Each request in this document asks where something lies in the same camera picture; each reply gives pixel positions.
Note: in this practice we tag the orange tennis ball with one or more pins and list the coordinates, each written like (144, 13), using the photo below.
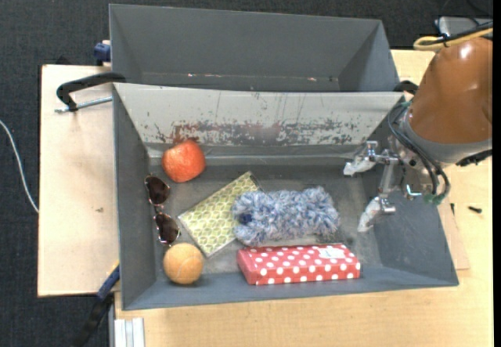
(183, 263)

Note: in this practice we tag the yellow-green patterned flat packet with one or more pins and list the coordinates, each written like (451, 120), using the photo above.
(209, 216)

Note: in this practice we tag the grey metal bin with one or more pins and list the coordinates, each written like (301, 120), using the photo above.
(250, 48)

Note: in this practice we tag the red box with white dots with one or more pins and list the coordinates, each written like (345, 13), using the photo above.
(297, 265)

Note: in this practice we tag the orange fruit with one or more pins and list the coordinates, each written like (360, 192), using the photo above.
(184, 161)

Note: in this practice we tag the blue and white fluffy cloth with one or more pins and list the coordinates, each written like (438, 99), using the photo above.
(285, 216)

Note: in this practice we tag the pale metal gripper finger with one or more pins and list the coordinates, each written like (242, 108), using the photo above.
(362, 162)
(372, 212)

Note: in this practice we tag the dark brown sunglasses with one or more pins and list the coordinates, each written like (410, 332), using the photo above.
(167, 227)

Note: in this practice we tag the small black screw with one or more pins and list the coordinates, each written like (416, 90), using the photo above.
(475, 209)

